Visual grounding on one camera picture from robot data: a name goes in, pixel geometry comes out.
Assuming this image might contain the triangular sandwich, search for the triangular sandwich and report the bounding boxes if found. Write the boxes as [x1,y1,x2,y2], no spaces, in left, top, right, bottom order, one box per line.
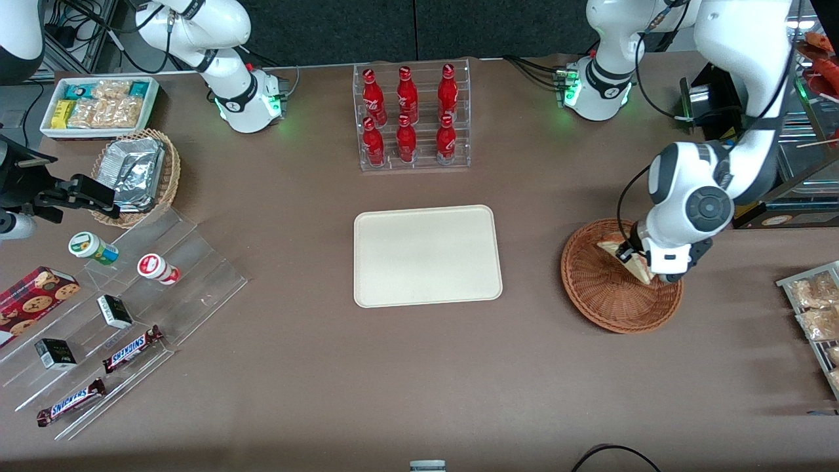
[596,239,654,286]

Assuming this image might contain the light wicker basket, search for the light wicker basket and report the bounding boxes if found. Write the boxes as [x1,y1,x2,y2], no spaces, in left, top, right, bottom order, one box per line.
[90,128,182,229]

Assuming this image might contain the round brown wicker basket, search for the round brown wicker basket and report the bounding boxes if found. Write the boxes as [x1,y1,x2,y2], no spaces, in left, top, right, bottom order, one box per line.
[560,218,684,334]

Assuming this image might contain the cream rectangular tray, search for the cream rectangular tray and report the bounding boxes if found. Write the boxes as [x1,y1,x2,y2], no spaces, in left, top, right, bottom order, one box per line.
[353,205,503,309]

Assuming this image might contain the silver foil pack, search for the silver foil pack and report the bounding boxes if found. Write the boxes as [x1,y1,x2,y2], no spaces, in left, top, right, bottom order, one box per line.
[98,136,165,212]

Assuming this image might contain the green lid snack cup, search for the green lid snack cup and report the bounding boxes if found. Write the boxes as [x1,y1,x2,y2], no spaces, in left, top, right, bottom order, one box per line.
[68,231,120,266]

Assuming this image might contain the clear cracker bag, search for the clear cracker bag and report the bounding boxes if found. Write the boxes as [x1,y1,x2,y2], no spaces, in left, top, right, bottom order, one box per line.
[68,97,144,129]

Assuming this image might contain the red lid snack cup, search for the red lid snack cup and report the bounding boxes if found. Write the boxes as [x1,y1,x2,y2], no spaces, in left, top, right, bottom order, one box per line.
[137,253,181,285]

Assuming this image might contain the white rectangular snack bin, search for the white rectangular snack bin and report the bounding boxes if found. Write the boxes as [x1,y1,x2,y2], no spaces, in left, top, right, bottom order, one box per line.
[39,77,160,141]

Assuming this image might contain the clear nut snack bag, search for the clear nut snack bag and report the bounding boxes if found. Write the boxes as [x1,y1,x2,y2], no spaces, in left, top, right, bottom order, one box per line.
[789,273,839,309]
[795,307,839,342]

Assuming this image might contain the small black box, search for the small black box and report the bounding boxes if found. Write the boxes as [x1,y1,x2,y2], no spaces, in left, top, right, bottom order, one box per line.
[97,294,134,330]
[35,338,77,370]

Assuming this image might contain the red plaid cookie box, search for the red plaid cookie box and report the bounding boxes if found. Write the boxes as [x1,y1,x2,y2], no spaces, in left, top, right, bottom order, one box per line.
[0,265,81,349]

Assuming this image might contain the clear acrylic stepped display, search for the clear acrylic stepped display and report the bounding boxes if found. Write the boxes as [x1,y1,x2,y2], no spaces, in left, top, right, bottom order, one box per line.
[0,206,248,441]

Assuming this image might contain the black hot food case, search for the black hot food case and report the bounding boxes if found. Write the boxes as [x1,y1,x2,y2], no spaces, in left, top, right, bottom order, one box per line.
[680,26,839,230]

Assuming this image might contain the Snickers bar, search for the Snickers bar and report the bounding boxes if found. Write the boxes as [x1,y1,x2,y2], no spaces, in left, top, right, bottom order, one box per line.
[36,378,107,427]
[102,325,165,374]

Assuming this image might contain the red food item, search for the red food item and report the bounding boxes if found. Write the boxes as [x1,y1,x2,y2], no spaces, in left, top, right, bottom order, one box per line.
[805,31,839,78]

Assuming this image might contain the red cola bottle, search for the red cola bottle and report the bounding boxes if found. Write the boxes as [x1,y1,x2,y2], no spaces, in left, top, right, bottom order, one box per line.
[362,68,387,127]
[397,66,419,124]
[396,115,418,164]
[436,115,458,165]
[362,117,386,167]
[437,64,459,122]

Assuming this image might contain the clear acrylic bottle rack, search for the clear acrylic bottle rack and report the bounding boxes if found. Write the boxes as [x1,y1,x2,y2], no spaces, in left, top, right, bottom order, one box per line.
[353,59,471,172]

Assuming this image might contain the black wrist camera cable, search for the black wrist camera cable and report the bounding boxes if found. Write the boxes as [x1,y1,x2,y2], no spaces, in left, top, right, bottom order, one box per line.
[616,163,655,253]

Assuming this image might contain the grey wire rack tray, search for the grey wire rack tray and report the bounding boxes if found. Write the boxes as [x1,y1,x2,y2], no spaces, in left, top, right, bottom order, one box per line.
[775,261,839,401]

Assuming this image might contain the black cable loop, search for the black cable loop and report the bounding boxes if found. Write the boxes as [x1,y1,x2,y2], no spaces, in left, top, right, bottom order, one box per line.
[570,444,663,472]

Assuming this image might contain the black base cables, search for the black base cables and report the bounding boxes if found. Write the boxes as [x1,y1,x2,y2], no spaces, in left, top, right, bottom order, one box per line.
[503,55,566,91]

